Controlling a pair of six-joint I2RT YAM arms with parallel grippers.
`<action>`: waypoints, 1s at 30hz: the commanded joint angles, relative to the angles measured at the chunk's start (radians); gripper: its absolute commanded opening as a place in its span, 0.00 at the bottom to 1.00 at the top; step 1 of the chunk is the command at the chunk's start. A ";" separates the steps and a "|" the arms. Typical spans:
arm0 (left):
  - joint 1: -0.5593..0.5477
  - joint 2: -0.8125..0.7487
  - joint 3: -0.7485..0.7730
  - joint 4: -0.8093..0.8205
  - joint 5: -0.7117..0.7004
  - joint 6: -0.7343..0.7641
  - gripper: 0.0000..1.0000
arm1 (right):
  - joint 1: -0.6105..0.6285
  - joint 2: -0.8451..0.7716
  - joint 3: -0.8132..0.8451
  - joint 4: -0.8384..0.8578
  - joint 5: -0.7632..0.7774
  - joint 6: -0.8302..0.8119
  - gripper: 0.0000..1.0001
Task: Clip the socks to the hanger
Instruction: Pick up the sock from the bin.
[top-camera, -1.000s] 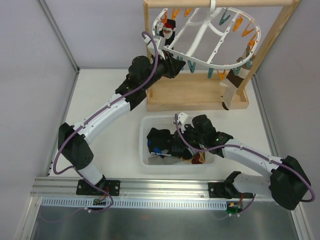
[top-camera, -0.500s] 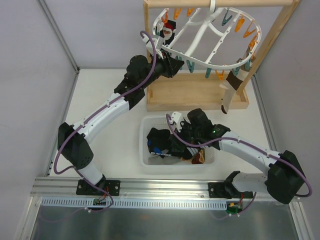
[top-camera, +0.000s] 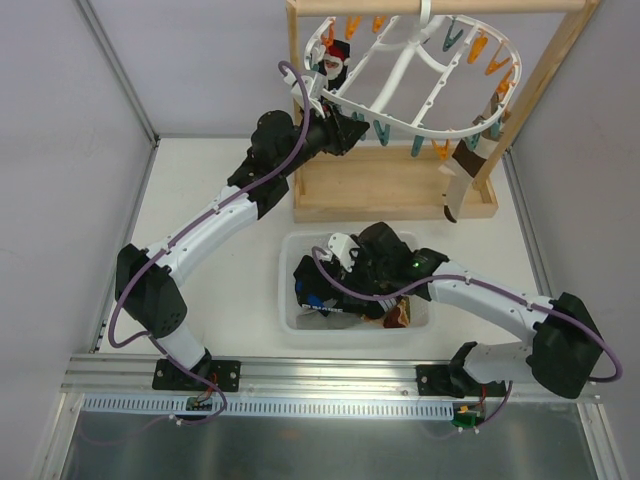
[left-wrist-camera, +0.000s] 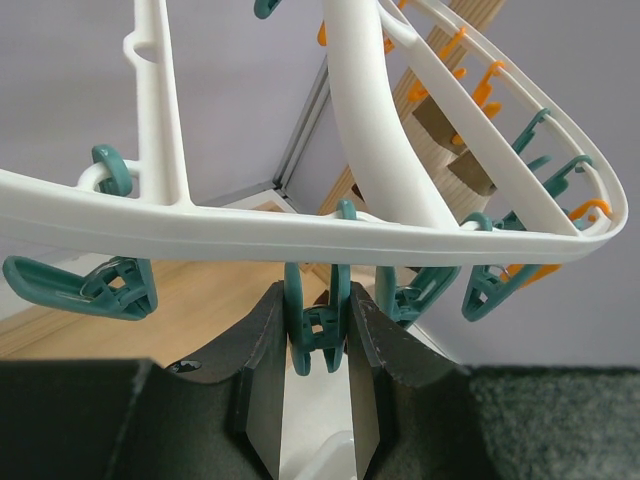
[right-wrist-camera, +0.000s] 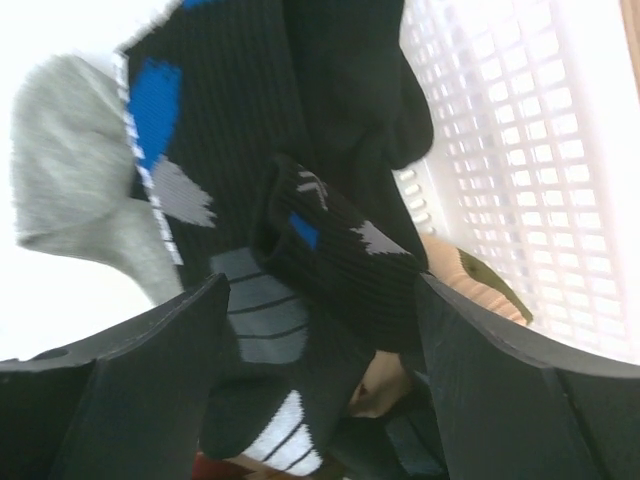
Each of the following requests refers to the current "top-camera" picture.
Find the black santa sock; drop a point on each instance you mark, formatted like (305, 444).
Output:
(334, 65)

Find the brown cream striped sock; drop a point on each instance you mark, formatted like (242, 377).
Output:
(470, 154)

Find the white plastic basket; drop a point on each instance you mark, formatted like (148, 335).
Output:
(296, 320)

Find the left black mount plate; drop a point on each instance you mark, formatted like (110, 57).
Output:
(225, 374)

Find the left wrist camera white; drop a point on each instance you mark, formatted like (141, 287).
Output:
(314, 83)

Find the green circuit board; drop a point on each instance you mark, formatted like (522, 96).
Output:
(465, 418)

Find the black blue sport sock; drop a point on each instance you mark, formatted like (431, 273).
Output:
(314, 292)

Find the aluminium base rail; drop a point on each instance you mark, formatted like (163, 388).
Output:
(379, 380)

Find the black mount plate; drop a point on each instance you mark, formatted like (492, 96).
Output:
(225, 374)
(436, 380)

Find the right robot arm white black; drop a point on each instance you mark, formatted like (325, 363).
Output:
(557, 342)

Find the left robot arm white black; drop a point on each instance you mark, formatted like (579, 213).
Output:
(148, 280)

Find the brown patterned sock in basket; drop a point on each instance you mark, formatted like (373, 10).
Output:
(399, 317)

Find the white slotted cable duct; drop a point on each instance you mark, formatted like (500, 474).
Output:
(269, 407)

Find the teal clothes peg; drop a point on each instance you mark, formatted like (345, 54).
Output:
(382, 131)

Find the wooden hanging rack frame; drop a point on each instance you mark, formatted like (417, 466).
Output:
(402, 181)

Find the right black mount plate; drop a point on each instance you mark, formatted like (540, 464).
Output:
(436, 380)

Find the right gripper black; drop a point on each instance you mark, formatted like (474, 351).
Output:
(318, 281)

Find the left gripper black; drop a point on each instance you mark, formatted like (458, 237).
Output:
(342, 134)

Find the white round clip hanger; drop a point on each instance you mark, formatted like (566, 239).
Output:
(439, 79)

